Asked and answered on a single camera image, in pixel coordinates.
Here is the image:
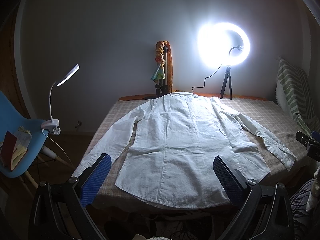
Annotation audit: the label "white long-sleeved shirt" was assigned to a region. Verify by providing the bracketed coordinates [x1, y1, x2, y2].
[74, 93, 296, 209]

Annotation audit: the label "green striped white pillow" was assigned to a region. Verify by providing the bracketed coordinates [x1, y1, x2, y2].
[276, 57, 319, 136]

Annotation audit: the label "plaid beige bed blanket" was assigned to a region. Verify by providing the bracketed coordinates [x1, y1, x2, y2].
[85, 98, 311, 211]

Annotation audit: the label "white clip-on desk lamp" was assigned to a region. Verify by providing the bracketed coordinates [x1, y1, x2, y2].
[40, 63, 80, 135]

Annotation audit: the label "red and yellow books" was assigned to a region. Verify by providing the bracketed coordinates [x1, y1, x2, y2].
[1, 126, 32, 172]

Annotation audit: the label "blue plastic chair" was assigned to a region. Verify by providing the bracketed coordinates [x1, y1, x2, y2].
[1, 93, 48, 178]

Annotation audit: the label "black mini tripod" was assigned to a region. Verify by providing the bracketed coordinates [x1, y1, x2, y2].
[220, 67, 232, 100]

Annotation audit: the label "white lamp cable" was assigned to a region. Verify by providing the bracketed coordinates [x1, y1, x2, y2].
[44, 132, 75, 168]

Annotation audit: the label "black ring light cable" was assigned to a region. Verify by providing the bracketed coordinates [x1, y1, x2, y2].
[191, 63, 223, 95]

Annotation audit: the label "bright ring light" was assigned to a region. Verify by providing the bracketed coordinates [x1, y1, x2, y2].
[196, 22, 251, 69]

